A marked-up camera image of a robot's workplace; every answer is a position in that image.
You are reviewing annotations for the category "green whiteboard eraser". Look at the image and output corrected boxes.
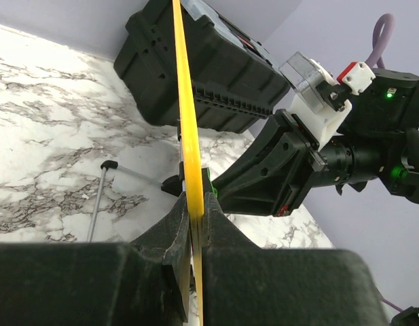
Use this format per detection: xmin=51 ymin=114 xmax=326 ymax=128
xmin=202 ymin=168 xmax=218 ymax=198

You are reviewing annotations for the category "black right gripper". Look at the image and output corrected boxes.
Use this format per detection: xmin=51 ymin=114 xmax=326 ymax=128
xmin=214 ymin=109 xmax=328 ymax=217

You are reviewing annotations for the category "black plastic toolbox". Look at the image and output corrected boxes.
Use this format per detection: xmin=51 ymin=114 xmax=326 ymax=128
xmin=113 ymin=1 xmax=290 ymax=133

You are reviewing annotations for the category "grey wire whiteboard stand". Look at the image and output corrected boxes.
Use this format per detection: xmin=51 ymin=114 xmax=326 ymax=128
xmin=86 ymin=160 xmax=183 ymax=243

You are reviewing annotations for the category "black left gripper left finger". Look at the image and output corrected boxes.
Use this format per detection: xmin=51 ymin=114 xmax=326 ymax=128
xmin=0 ymin=196 xmax=190 ymax=325

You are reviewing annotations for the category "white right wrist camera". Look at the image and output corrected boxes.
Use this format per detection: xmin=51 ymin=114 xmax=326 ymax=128
xmin=279 ymin=52 xmax=376 ymax=150

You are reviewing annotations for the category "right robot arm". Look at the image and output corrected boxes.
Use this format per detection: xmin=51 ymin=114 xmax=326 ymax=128
xmin=213 ymin=69 xmax=419 ymax=217

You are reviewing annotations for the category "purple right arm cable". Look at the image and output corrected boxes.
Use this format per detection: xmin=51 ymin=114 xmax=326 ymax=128
xmin=364 ymin=12 xmax=397 ymax=71

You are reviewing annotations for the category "yellow framed whiteboard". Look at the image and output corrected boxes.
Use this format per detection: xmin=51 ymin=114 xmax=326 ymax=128
xmin=172 ymin=0 xmax=204 ymax=325

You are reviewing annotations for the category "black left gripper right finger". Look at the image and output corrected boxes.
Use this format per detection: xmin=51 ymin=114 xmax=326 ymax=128
xmin=202 ymin=193 xmax=387 ymax=325

